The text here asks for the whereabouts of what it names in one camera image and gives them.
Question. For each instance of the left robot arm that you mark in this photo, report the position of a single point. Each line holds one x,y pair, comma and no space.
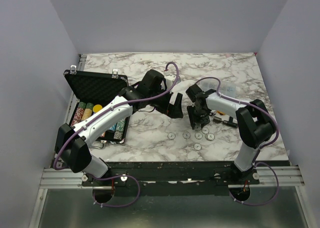
73,142

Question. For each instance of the white poker chip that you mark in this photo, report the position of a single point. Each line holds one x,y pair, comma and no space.
210,136
186,135
198,128
205,130
198,135
197,147
171,136

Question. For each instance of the clear plastic screw organizer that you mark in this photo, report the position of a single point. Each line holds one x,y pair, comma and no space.
226,88

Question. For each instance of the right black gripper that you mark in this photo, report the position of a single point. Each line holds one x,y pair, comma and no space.
193,119

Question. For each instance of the black mounting rail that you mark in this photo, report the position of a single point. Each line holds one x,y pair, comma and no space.
177,178

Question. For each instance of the black poker chip case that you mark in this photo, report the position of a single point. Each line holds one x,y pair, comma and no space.
92,91

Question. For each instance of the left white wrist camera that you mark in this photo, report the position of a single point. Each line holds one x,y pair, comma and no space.
168,79

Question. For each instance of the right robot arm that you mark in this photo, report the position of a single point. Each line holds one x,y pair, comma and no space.
255,125

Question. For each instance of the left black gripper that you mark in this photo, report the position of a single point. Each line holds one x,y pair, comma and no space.
172,111

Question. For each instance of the yellow dealer button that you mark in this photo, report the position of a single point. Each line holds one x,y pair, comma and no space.
96,108

